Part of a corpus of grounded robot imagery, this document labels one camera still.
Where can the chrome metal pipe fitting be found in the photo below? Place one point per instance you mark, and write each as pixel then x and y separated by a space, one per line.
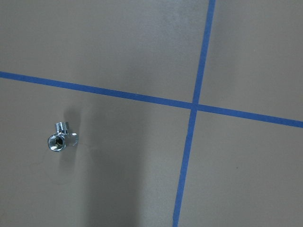
pixel 62 138

